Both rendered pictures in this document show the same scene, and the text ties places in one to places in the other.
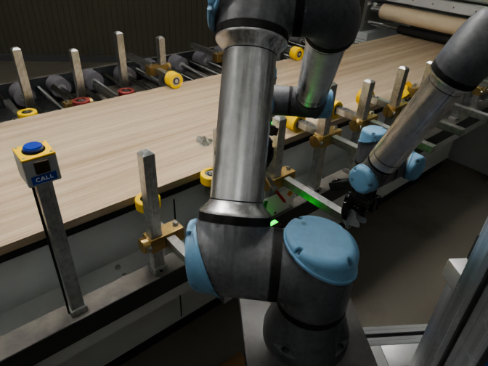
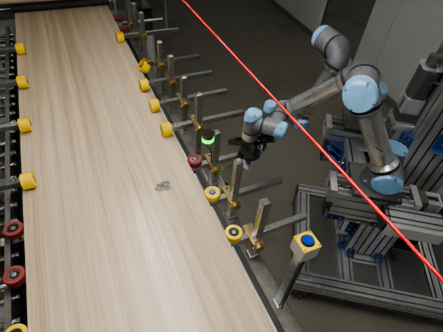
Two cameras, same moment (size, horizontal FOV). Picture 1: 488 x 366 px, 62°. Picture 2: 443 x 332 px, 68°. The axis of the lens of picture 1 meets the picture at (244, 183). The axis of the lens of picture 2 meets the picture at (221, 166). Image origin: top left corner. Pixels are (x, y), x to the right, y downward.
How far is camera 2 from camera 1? 1.54 m
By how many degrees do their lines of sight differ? 58
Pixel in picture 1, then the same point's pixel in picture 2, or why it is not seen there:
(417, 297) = not seen: hidden behind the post
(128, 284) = (262, 273)
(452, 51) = (342, 61)
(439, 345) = (417, 143)
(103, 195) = (222, 259)
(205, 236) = (397, 174)
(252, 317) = (368, 193)
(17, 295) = not seen: outside the picture
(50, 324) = (289, 319)
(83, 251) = not seen: hidden behind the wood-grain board
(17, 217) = (238, 318)
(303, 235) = (397, 149)
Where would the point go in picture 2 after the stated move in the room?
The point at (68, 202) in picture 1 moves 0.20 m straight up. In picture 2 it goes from (226, 282) to (231, 257)
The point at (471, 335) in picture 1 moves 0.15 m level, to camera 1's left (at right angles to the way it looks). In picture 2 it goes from (432, 133) to (436, 155)
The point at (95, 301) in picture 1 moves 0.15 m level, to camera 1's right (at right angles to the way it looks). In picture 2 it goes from (273, 292) to (279, 264)
